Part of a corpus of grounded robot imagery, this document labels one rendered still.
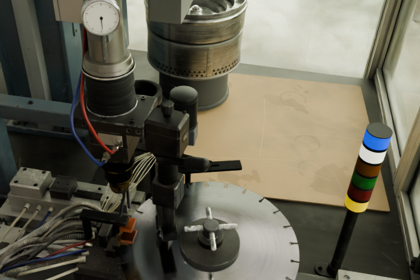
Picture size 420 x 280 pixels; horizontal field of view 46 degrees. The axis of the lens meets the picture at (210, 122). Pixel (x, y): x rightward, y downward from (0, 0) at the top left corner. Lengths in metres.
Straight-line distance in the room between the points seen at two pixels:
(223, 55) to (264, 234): 0.65
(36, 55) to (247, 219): 0.72
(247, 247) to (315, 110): 0.80
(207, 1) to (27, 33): 0.56
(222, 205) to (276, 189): 0.36
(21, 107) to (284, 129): 0.78
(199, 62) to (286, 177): 0.41
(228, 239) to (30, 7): 0.76
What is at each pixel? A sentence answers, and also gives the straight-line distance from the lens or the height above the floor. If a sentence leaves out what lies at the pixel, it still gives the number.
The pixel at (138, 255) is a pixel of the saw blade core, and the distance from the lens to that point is 0.92.
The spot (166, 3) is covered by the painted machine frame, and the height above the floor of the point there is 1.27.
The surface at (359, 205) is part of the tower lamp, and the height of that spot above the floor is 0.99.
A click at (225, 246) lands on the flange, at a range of 0.92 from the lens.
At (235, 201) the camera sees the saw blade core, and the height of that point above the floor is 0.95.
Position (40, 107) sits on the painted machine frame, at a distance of 1.12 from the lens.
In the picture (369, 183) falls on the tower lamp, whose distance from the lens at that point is 0.96.
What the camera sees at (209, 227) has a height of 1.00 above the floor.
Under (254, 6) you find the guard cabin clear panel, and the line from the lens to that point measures 1.80.
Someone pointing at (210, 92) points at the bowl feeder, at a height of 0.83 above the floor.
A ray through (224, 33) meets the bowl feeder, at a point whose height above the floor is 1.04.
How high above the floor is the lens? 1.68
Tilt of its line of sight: 37 degrees down
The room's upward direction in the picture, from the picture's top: 3 degrees clockwise
